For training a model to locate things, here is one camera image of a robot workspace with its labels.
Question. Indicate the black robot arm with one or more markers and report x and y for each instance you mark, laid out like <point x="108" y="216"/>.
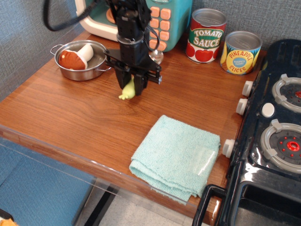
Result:
<point x="132" y="18"/>

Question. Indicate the metal table leg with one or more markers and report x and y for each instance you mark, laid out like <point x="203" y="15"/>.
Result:
<point x="95" y="205"/>

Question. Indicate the orange plush object corner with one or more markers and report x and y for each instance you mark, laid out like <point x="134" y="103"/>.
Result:
<point x="8" y="222"/>

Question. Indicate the teal toy microwave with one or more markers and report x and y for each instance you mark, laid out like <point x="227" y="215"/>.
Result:
<point x="169" y="19"/>

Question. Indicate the pineapple slices can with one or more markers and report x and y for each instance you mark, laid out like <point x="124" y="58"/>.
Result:
<point x="240" y="52"/>

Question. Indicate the tomato sauce can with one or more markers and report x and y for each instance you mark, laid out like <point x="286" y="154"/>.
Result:
<point x="206" y="31"/>

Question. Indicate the small steel pot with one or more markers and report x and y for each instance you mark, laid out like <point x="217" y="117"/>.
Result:
<point x="95" y="67"/>

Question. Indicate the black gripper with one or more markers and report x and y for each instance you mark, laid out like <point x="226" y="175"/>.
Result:
<point x="132" y="58"/>

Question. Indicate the spoon with yellow-green handle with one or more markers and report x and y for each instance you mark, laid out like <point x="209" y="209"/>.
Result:
<point x="128" y="92"/>

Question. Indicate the black toy stove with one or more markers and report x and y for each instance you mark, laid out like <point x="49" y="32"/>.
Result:
<point x="264" y="176"/>

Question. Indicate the light blue folded towel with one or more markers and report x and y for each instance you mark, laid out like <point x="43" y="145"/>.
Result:
<point x="176" y="159"/>

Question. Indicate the white stove knob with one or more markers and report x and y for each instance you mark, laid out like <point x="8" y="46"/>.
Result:
<point x="228" y="147"/>
<point x="241" y="107"/>
<point x="247" y="88"/>

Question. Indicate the white stove knob bottom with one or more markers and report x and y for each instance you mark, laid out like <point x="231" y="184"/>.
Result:
<point x="228" y="147"/>

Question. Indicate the white stove knob top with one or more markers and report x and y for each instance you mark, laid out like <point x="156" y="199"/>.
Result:
<point x="247" y="88"/>

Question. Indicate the white stove knob middle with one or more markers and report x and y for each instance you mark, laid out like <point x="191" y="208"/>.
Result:
<point x="241" y="107"/>

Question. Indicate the plush brown mushroom toy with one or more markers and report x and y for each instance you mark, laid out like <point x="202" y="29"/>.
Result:
<point x="73" y="60"/>

